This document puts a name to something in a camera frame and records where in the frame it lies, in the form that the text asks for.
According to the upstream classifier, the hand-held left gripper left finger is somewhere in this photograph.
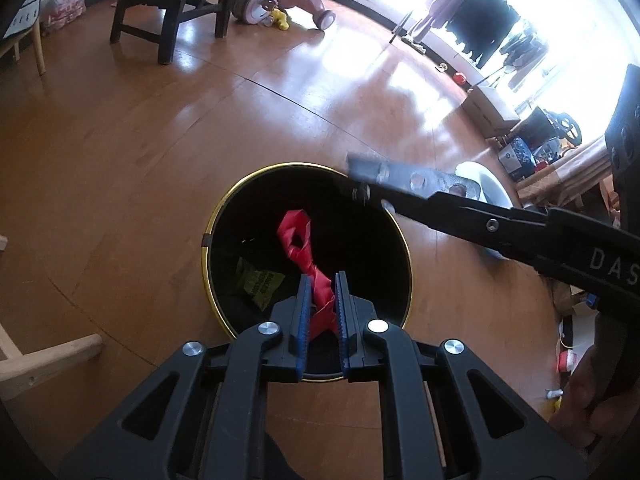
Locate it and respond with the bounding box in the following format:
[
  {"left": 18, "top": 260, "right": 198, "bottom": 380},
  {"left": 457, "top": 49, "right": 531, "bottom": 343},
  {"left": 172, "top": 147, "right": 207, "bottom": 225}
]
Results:
[{"left": 57, "top": 274, "right": 313, "bottom": 480}]

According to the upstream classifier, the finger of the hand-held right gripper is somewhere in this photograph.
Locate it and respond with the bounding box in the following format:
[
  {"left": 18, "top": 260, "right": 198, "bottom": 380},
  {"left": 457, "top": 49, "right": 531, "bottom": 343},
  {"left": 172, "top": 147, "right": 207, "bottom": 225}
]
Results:
[
  {"left": 346, "top": 152, "right": 483, "bottom": 201},
  {"left": 352, "top": 182, "right": 551, "bottom": 271}
]

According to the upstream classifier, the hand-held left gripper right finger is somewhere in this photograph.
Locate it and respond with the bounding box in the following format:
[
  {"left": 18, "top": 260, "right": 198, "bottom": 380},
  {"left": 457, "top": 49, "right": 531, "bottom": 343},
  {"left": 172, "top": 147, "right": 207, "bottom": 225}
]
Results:
[{"left": 334, "top": 270, "right": 588, "bottom": 480}]

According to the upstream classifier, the black gold-rimmed trash bin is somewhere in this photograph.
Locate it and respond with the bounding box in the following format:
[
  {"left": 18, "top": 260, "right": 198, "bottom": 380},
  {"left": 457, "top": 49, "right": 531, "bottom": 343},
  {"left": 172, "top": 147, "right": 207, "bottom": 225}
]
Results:
[{"left": 201, "top": 162, "right": 414, "bottom": 385}]

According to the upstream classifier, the red plastic wrapper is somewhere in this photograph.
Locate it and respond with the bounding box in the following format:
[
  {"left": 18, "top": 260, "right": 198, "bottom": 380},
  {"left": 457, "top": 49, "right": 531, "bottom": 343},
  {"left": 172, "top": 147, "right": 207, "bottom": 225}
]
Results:
[{"left": 276, "top": 208, "right": 338, "bottom": 338}]

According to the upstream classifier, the person's right hand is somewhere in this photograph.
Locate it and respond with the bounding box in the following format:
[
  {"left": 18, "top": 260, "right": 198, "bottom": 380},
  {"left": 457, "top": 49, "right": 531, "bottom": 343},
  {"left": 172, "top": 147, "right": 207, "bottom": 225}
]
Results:
[{"left": 550, "top": 345, "right": 640, "bottom": 451}]

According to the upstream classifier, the yellow-green wrapper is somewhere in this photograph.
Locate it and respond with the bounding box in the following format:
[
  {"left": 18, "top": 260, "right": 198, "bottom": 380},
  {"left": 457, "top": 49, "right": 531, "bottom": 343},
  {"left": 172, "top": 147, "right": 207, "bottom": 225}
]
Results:
[{"left": 235, "top": 257, "right": 286, "bottom": 311}]

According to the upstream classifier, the blue patterned bag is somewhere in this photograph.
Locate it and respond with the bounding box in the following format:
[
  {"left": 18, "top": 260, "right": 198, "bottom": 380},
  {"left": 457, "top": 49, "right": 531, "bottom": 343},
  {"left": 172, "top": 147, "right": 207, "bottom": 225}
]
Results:
[{"left": 500, "top": 137, "right": 533, "bottom": 181}]

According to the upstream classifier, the low wooden bench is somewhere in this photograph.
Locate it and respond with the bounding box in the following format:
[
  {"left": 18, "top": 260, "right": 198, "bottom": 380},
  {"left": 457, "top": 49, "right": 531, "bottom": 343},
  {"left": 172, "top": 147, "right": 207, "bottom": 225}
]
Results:
[{"left": 515, "top": 137, "right": 616, "bottom": 206}]

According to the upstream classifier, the cardboard box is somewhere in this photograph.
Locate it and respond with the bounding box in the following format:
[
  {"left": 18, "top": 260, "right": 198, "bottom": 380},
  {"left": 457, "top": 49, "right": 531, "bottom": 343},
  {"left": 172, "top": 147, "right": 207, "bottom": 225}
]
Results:
[{"left": 462, "top": 85, "right": 521, "bottom": 136}]

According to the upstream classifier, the black toy vehicle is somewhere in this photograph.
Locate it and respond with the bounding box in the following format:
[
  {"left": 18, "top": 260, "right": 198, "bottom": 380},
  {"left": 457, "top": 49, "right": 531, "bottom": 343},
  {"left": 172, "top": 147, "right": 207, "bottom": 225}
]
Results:
[{"left": 520, "top": 107, "right": 583, "bottom": 151}]

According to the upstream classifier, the round wooden table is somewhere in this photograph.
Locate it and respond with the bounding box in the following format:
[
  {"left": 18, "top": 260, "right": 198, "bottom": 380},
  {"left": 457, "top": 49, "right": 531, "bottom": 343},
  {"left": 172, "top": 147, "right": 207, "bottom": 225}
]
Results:
[{"left": 0, "top": 320, "right": 104, "bottom": 401}]

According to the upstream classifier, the black wooden stool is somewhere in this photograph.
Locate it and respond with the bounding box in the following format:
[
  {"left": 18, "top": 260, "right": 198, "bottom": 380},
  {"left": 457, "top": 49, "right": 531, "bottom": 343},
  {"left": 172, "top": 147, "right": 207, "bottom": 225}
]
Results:
[{"left": 110, "top": 0, "right": 237, "bottom": 65}]

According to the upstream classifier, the pink and white plastic bag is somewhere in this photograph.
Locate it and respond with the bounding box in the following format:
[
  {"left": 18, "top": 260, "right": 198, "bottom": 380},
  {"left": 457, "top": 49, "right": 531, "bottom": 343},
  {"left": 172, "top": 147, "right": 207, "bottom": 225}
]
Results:
[{"left": 42, "top": 0, "right": 87, "bottom": 36}]

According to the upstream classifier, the striped black white sofa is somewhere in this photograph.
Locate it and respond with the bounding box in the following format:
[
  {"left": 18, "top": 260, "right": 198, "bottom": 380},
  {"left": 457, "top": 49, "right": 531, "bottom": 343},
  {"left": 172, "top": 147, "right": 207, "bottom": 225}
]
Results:
[{"left": 0, "top": 0, "right": 43, "bottom": 41}]

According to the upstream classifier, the wooden sofa frame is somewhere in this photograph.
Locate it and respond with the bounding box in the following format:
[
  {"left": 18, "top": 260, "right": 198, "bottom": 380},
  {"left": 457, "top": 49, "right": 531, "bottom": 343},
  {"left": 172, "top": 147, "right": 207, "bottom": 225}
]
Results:
[{"left": 0, "top": 25, "right": 47, "bottom": 77}]

